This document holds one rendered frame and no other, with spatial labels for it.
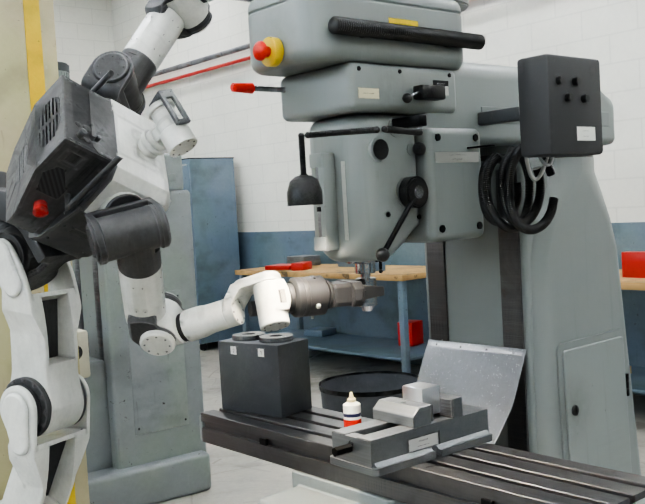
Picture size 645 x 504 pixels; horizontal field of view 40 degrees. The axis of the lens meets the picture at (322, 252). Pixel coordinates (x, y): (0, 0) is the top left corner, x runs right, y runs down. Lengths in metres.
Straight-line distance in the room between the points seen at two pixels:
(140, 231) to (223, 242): 7.60
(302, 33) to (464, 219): 0.58
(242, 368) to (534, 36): 4.98
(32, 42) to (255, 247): 6.20
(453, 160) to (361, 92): 0.31
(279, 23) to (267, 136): 7.35
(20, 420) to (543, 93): 1.35
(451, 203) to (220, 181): 7.43
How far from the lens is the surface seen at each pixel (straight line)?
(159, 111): 1.91
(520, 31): 7.01
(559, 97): 1.94
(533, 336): 2.20
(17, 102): 3.45
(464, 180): 2.07
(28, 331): 2.13
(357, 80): 1.85
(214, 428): 2.40
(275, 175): 9.11
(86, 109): 1.91
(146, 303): 1.90
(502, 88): 2.22
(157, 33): 2.17
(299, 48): 1.82
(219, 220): 9.34
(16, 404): 2.13
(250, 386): 2.34
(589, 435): 2.35
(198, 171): 9.23
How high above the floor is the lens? 1.44
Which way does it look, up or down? 3 degrees down
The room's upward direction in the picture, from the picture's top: 3 degrees counter-clockwise
